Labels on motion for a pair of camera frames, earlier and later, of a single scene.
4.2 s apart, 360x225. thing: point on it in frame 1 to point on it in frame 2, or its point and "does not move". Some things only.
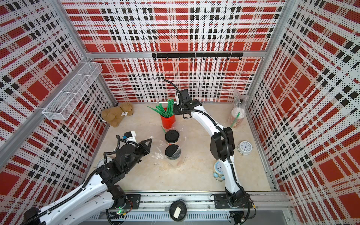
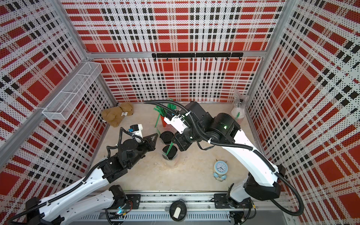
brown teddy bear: (113, 115) does not move
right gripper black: (175, 109) to (178, 139)
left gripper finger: (144, 146) to (150, 141)
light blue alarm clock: (219, 171) does not move
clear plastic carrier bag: (237, 112) does not move
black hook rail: (203, 55) does not move
